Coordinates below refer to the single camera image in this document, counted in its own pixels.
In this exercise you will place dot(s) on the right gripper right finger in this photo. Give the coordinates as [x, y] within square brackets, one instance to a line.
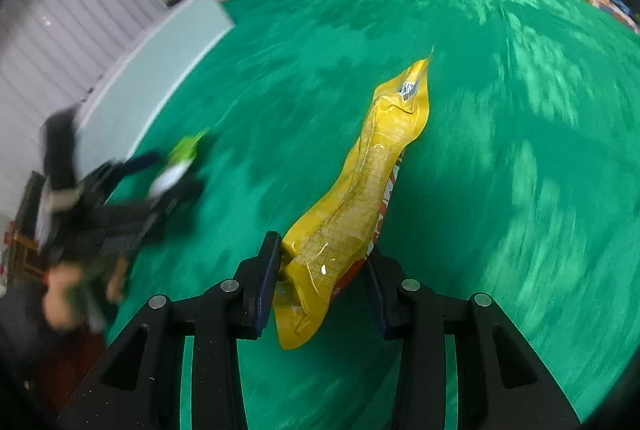
[460, 355]

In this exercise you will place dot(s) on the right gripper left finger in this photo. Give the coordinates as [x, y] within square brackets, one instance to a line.
[136, 382]

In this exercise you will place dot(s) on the green brocade bedspread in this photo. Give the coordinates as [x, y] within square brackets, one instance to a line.
[486, 145]

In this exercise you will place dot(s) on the small green snack packet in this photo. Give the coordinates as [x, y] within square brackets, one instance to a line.
[180, 159]

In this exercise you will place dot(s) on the plain yellow snack packet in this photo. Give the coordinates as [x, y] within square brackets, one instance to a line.
[322, 244]

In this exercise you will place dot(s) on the yellow red snack packet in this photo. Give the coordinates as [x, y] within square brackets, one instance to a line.
[364, 252]

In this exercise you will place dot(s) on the person's left hand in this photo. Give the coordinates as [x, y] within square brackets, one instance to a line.
[70, 301]

